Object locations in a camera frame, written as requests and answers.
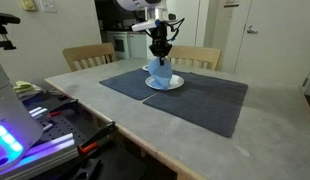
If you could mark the yellow green cloth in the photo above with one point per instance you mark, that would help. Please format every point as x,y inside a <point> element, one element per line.
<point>22,86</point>

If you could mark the wooden chair by door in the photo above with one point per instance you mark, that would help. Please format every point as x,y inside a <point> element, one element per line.
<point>201,57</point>

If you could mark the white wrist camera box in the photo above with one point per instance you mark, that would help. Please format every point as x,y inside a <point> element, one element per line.
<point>145,25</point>

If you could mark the orange handled black clamp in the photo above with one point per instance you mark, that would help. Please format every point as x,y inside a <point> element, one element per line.
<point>91,144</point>

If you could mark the white door with handle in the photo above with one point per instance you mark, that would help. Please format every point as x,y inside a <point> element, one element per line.
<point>276,41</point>

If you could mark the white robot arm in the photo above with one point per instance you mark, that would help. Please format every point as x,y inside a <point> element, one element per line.
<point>158,19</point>

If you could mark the blue towel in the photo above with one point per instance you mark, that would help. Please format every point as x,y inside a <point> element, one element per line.
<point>161,74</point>

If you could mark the white wall light switch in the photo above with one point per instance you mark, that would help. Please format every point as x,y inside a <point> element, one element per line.
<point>48,6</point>

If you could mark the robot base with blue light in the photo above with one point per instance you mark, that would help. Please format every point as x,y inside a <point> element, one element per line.
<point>18,129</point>

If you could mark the small white plate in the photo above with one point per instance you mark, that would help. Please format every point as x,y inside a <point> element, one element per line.
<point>145,68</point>

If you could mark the dark blue placemat near towel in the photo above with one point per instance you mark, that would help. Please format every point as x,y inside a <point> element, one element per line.
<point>137,84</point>

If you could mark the dark blue placemat far side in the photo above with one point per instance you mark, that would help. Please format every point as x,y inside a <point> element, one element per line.
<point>209,102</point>

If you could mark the black perforated breadboard plate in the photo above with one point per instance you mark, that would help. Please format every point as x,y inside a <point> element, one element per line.
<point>62,125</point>

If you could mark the large white plate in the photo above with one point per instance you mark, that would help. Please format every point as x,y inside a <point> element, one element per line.
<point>175,82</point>

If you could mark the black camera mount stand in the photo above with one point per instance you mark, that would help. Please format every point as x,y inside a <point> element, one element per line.
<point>5,19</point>

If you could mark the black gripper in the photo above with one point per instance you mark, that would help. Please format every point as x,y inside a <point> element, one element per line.
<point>160,45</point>

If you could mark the wooden chair by towel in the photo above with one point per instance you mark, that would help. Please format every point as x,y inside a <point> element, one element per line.
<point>75,56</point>

